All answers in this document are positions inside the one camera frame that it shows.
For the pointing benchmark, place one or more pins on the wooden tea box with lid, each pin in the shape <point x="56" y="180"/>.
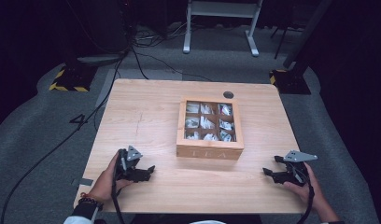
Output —
<point x="209" y="137"/>

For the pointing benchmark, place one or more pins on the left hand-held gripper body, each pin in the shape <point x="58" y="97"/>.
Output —
<point x="126" y="165"/>

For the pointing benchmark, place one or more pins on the striped black stand base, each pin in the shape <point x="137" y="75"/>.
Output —
<point x="72" y="79"/>
<point x="291" y="82"/>

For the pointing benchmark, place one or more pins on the person's right hand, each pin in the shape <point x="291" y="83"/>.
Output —
<point x="310" y="193"/>

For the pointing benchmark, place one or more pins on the white metal stand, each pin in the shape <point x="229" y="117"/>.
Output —
<point x="221" y="9"/>

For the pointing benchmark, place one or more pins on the round table grommet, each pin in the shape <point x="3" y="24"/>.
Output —
<point x="228" y="95"/>

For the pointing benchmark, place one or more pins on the wooden compartment box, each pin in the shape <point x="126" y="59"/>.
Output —
<point x="207" y="123"/>

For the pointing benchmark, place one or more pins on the black tripod legs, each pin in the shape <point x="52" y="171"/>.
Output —
<point x="283" y="37"/>

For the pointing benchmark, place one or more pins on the black upright column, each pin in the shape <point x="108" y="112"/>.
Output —
<point x="104" y="21"/>

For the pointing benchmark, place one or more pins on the grey tape strip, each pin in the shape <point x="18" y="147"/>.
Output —
<point x="84" y="182"/>

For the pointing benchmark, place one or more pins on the dark slanted stand post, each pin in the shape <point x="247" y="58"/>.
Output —
<point x="307" y="31"/>

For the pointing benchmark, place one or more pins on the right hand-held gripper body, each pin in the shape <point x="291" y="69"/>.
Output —
<point x="296" y="169"/>

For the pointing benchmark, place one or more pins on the person's left hand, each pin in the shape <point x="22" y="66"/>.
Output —
<point x="104" y="186"/>

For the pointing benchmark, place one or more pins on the grey round stand base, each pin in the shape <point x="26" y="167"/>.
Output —
<point x="100" y="59"/>

